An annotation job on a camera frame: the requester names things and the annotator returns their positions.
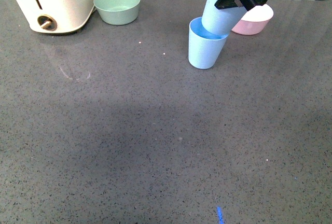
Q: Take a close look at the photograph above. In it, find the green bowl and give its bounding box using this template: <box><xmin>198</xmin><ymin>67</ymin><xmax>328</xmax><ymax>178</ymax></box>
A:
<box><xmin>93</xmin><ymin>0</ymin><xmax>141</xmax><ymax>25</ymax></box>

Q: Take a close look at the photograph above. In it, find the blue cup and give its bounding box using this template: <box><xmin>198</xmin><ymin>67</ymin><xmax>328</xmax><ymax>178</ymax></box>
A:
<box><xmin>201</xmin><ymin>0</ymin><xmax>247</xmax><ymax>36</ymax></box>
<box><xmin>188</xmin><ymin>17</ymin><xmax>229</xmax><ymax>69</ymax></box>

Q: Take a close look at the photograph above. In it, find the pink bowl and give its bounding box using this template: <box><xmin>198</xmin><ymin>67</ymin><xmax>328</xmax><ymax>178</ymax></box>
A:
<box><xmin>232</xmin><ymin>4</ymin><xmax>274</xmax><ymax>35</ymax></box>

